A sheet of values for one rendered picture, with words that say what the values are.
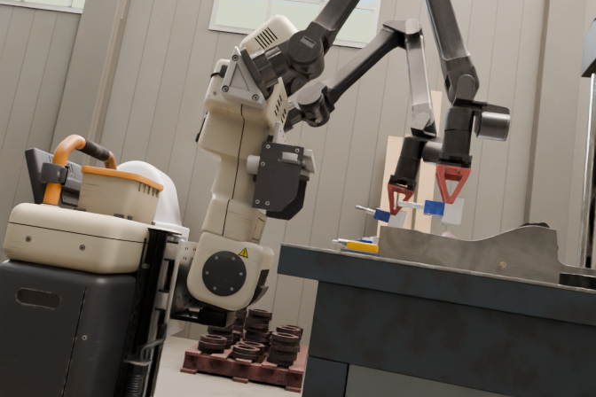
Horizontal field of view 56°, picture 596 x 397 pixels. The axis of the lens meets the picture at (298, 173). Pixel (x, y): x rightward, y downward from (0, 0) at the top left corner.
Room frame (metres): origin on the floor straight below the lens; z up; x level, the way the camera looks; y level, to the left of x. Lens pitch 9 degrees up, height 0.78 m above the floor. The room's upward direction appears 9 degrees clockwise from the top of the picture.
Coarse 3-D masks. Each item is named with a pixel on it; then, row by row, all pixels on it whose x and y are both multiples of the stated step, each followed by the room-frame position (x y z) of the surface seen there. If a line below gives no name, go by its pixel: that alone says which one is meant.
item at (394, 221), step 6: (366, 210) 1.47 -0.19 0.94; (372, 210) 1.47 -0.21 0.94; (378, 210) 1.45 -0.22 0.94; (384, 210) 1.45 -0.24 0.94; (402, 210) 1.45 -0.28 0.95; (378, 216) 1.45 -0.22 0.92; (384, 216) 1.44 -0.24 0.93; (390, 216) 1.44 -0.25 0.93; (396, 216) 1.43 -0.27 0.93; (402, 216) 1.43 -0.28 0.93; (390, 222) 1.44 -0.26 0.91; (396, 222) 1.43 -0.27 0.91; (402, 222) 1.43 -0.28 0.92
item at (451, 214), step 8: (432, 200) 1.14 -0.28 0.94; (456, 200) 1.12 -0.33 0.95; (416, 208) 1.16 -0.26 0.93; (424, 208) 1.14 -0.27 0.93; (432, 208) 1.14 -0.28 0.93; (440, 208) 1.13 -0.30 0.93; (448, 208) 1.13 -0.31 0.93; (456, 208) 1.12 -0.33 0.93; (440, 216) 1.16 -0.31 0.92; (448, 216) 1.12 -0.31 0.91; (456, 216) 1.12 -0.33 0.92; (448, 224) 1.16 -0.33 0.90; (456, 224) 1.13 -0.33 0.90
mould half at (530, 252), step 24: (384, 240) 1.28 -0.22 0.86; (408, 240) 1.26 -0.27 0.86; (432, 240) 1.25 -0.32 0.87; (456, 240) 1.24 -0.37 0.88; (480, 240) 1.23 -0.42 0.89; (504, 240) 1.22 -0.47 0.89; (528, 240) 1.20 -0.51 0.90; (552, 240) 1.19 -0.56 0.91; (432, 264) 1.25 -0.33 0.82; (456, 264) 1.24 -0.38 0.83; (480, 264) 1.23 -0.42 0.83; (528, 264) 1.20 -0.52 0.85; (552, 264) 1.19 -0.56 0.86
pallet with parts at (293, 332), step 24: (240, 312) 4.42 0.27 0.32; (264, 312) 4.00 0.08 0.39; (216, 336) 3.77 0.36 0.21; (240, 336) 4.43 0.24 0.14; (264, 336) 4.03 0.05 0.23; (288, 336) 3.72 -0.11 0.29; (192, 360) 3.62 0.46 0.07; (216, 360) 3.61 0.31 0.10; (240, 360) 3.57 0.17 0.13; (264, 360) 3.69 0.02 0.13; (288, 360) 3.62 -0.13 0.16; (288, 384) 3.58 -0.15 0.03
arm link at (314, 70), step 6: (282, 48) 1.20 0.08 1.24; (282, 54) 1.19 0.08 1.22; (288, 60) 1.19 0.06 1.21; (324, 60) 1.23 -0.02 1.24; (288, 66) 1.22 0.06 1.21; (294, 66) 1.21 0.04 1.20; (312, 66) 1.19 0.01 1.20; (318, 66) 1.21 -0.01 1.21; (294, 72) 1.24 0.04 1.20; (300, 72) 1.22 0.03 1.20; (306, 72) 1.18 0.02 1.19; (312, 72) 1.21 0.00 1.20; (318, 72) 1.23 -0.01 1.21; (306, 78) 1.22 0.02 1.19
